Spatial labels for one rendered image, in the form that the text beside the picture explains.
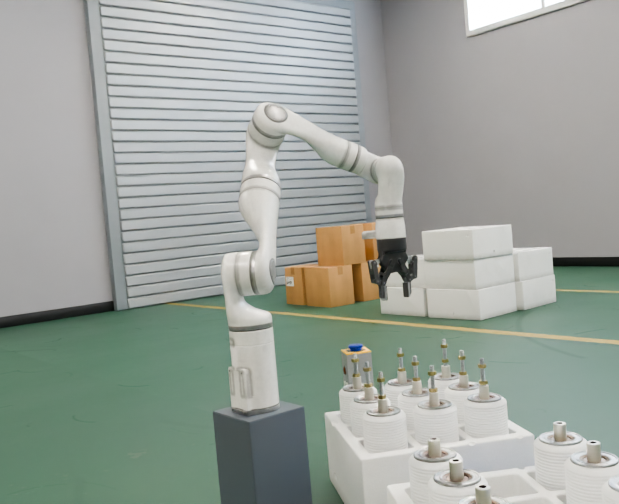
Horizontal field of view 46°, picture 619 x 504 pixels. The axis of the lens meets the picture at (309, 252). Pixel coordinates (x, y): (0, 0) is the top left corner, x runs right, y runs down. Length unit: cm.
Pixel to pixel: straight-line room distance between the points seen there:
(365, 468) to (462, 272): 294
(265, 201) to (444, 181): 682
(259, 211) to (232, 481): 56
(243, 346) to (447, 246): 307
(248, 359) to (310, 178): 643
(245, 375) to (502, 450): 58
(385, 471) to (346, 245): 403
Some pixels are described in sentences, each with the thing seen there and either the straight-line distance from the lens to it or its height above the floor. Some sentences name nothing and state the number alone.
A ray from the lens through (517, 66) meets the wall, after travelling 779.
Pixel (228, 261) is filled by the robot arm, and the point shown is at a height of 61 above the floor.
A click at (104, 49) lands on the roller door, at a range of 687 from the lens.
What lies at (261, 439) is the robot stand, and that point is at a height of 26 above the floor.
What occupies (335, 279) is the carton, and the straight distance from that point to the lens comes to 545.
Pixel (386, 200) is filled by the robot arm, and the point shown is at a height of 72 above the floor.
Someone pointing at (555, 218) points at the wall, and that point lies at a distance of 751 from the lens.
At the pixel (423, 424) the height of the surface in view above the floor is 22.
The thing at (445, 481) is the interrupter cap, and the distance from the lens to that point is 123.
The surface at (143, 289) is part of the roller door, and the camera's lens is 675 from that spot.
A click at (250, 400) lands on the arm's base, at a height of 33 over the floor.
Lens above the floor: 69
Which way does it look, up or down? 3 degrees down
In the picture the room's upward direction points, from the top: 5 degrees counter-clockwise
